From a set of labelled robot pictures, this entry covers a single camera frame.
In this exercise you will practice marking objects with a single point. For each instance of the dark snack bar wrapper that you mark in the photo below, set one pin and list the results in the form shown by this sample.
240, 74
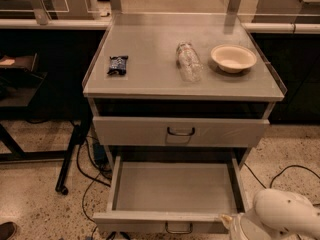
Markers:
117, 65

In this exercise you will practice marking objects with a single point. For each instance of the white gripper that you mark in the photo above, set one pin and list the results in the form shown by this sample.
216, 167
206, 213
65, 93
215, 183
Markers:
238, 229

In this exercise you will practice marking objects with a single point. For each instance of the white paper bowl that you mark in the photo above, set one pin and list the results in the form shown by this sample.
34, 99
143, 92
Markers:
233, 58

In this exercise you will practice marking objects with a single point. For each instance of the black metal table frame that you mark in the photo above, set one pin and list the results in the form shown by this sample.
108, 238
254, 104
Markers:
38, 96

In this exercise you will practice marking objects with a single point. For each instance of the grey drawer cabinet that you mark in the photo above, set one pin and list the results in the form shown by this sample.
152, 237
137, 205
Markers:
153, 86

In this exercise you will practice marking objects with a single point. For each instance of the grey drawer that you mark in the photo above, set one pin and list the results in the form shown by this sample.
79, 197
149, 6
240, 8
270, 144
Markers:
172, 197
192, 132

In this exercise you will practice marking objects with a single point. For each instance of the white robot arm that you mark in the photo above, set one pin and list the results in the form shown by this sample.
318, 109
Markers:
275, 215

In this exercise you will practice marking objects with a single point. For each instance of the white horizontal rail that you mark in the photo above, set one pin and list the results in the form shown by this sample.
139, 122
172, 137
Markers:
103, 25

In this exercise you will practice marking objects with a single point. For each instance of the dark shoe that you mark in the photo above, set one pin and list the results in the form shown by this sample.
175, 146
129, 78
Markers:
7, 230

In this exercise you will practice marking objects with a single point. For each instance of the clear plastic bottle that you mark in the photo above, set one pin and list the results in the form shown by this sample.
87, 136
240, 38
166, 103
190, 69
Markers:
188, 62

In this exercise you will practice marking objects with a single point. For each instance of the grey top drawer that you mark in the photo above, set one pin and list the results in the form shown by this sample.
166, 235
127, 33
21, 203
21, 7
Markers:
192, 132

